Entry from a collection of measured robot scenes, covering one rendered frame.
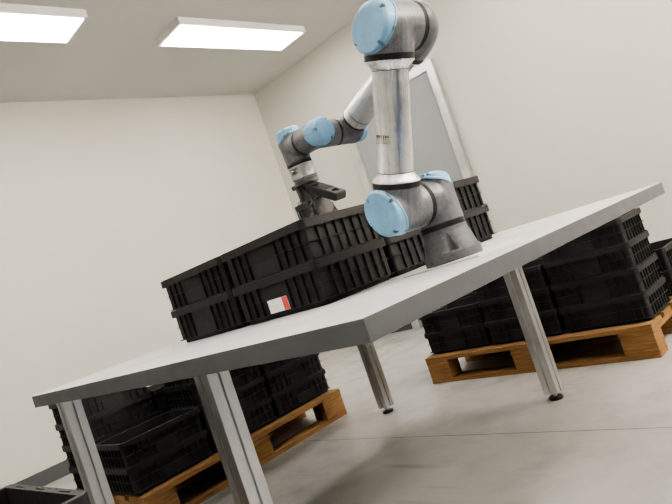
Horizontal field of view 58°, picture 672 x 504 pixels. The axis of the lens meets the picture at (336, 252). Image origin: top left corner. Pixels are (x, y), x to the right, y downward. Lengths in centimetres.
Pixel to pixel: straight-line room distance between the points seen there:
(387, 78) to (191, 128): 467
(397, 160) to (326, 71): 448
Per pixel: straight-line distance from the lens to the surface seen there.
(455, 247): 152
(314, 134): 163
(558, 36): 468
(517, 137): 480
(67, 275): 504
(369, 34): 141
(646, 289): 287
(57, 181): 523
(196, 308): 204
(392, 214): 141
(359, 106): 167
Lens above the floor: 79
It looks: 1 degrees up
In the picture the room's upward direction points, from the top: 19 degrees counter-clockwise
